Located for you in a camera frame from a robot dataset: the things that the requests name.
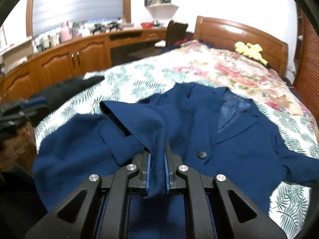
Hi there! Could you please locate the cardboard box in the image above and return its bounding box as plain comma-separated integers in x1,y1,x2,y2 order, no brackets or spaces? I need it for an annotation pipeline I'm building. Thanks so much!
2,36,34,73

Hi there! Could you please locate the wooden cabinet counter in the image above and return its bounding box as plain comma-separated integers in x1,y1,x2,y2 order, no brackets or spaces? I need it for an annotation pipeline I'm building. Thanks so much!
0,27,168,98

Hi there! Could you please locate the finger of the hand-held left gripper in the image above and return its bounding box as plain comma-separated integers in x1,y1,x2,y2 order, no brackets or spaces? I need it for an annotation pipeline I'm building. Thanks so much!
25,98,48,111

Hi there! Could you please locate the yellow plush toy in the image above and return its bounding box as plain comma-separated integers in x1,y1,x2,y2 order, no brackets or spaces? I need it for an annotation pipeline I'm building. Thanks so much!
234,41,268,65

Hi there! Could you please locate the floral blanket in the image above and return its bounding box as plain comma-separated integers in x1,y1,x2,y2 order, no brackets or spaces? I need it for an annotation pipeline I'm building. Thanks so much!
159,40,315,118

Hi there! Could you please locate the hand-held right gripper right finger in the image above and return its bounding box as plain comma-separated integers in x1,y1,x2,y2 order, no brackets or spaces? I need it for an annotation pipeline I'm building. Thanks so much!
164,141,287,239

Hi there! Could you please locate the pink bottle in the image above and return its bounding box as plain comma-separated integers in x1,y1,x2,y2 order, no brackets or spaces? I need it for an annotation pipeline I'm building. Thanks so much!
60,21,72,43

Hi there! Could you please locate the wooden bed headboard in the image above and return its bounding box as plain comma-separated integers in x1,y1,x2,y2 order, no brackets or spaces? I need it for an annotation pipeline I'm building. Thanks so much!
194,16,289,76

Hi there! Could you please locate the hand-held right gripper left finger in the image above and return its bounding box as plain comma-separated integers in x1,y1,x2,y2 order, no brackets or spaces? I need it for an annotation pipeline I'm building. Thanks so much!
24,151,152,239

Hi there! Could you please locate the blue suit jacket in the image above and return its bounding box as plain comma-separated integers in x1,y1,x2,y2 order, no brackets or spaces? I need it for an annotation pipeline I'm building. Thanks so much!
32,82,319,239

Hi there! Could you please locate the dark wooden chair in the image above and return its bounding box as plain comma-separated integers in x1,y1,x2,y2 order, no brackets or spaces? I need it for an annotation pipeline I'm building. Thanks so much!
165,20,189,47

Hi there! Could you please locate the louvered wooden wardrobe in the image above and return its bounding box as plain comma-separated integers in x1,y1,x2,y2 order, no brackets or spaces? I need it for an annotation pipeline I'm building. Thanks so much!
293,4,319,121

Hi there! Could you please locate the fern print bed sheet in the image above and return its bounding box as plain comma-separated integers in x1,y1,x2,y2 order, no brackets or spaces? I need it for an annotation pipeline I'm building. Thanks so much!
34,56,319,239

